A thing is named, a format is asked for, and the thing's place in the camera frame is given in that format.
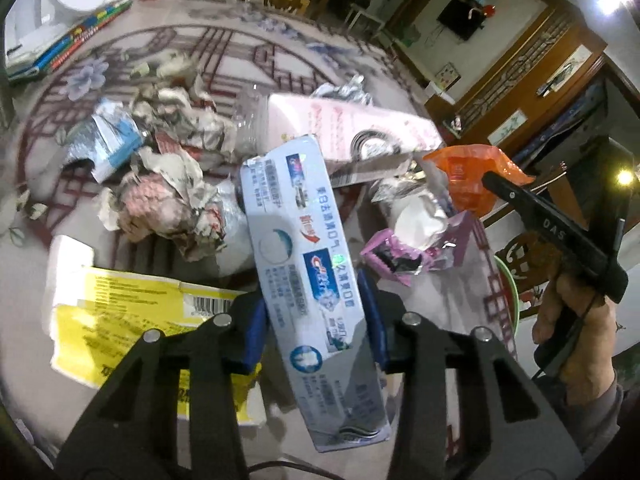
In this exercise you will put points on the white paper pack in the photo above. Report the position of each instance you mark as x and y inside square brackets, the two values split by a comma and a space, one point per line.
[67, 265]

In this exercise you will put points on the blue-edged book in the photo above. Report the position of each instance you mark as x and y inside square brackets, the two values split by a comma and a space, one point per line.
[25, 70]

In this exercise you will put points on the white framed picture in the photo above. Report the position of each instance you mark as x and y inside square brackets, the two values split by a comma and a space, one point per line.
[507, 126]

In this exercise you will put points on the silver foil wrapper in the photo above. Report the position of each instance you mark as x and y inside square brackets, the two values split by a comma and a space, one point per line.
[345, 91]

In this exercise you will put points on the carved wooden chair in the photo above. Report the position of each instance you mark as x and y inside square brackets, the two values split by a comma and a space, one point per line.
[522, 255]

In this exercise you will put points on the green plastic basin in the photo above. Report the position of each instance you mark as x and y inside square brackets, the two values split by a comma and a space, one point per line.
[511, 300]

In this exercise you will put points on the white stool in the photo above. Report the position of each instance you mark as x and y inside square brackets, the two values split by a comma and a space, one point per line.
[367, 15]

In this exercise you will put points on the small colourful picture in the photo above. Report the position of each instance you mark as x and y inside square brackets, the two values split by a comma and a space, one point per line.
[447, 77]

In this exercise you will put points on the person's right hand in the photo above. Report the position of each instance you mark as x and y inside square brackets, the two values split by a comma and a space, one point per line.
[595, 350]

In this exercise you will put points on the wooden lattice partition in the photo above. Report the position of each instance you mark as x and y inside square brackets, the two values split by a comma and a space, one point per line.
[540, 60]

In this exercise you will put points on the pink foil wrapper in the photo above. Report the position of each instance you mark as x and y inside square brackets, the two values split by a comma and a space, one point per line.
[385, 255]

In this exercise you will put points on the orange plastic bag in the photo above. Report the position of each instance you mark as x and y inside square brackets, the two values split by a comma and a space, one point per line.
[470, 175]

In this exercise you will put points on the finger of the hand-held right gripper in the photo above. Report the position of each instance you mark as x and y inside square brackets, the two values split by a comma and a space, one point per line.
[510, 192]

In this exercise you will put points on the yellow carton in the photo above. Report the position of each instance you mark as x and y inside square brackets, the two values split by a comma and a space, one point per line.
[125, 290]

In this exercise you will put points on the floral printed tablecloth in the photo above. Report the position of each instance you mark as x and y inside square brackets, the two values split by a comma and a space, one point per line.
[300, 60]

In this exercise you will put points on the clear plastic bottle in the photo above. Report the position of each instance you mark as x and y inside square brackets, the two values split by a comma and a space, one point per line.
[250, 120]

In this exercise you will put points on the silver blue toothpaste box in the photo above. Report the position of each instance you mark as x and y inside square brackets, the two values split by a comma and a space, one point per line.
[295, 240]

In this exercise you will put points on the person's right forearm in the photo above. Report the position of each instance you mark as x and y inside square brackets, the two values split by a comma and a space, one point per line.
[600, 425]

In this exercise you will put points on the crumpled newspaper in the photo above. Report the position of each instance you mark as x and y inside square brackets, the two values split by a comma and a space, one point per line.
[175, 110]
[165, 200]
[170, 67]

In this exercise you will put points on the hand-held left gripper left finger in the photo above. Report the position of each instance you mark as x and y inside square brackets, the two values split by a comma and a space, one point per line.
[255, 330]

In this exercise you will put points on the long pink carton box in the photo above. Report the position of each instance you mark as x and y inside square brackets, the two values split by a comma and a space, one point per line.
[325, 120]

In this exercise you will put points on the blue white snack wrapper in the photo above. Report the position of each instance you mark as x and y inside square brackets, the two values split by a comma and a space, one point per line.
[117, 132]

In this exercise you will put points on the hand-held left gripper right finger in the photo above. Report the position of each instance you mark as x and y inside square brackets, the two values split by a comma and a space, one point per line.
[376, 322]

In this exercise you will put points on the crumpled white silver wrapper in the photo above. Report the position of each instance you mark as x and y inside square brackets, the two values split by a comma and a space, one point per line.
[415, 220]

